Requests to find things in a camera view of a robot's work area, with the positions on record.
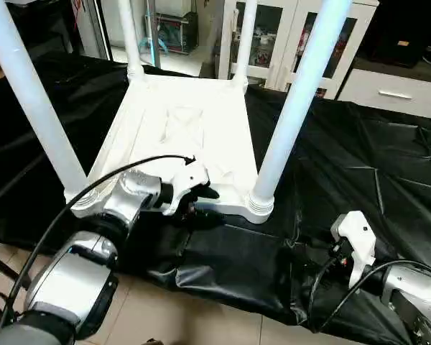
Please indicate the black work mat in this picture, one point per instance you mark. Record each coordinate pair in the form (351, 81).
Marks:
(359, 158)

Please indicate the storage rack with items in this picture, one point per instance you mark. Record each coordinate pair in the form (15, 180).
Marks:
(176, 32)

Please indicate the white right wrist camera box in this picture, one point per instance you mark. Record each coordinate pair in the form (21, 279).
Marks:
(355, 233)

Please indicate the white glass door cabinet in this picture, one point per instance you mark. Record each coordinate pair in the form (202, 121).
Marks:
(286, 43)

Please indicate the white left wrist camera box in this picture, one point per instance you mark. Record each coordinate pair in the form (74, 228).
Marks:
(190, 176)

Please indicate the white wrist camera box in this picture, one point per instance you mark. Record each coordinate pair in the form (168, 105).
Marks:
(190, 176)
(355, 233)

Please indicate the white plastic table top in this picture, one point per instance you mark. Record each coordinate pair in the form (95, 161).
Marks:
(201, 144)

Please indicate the white plastic table leg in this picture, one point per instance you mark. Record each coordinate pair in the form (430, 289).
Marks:
(246, 36)
(131, 36)
(29, 93)
(294, 108)

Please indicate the white drawer unit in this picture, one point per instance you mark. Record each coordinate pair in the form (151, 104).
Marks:
(395, 97)

